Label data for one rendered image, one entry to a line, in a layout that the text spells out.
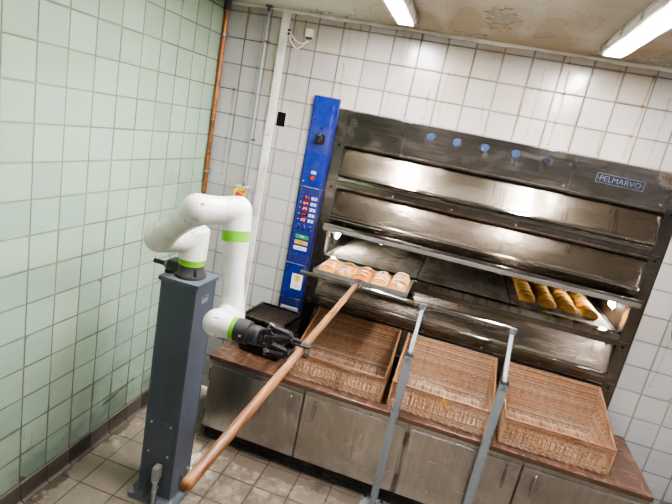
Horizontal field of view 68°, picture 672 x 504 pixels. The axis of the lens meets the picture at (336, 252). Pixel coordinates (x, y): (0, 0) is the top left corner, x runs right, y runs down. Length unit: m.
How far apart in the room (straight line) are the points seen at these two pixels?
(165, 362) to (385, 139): 1.74
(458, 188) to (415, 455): 1.52
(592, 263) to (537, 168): 0.62
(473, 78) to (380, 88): 0.52
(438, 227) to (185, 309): 1.54
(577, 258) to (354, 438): 1.62
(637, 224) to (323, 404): 1.98
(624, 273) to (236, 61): 2.60
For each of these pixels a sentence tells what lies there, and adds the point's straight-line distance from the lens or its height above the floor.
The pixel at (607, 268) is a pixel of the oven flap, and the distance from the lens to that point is 3.18.
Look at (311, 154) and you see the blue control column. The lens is 3.14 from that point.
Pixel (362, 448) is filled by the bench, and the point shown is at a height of 0.31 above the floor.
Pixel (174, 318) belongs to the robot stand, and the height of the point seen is 1.01.
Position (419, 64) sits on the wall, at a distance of 3.08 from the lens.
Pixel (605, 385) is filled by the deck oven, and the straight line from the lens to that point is 3.41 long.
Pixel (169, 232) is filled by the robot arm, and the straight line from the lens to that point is 2.14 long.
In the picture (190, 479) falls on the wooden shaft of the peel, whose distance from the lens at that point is 1.26.
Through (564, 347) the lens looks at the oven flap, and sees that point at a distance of 3.28.
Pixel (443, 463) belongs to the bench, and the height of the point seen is 0.38.
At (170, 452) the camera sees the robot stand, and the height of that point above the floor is 0.31.
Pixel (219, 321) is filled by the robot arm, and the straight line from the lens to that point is 1.95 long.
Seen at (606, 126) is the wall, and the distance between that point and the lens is 3.10.
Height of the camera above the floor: 2.02
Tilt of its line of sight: 14 degrees down
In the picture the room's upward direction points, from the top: 11 degrees clockwise
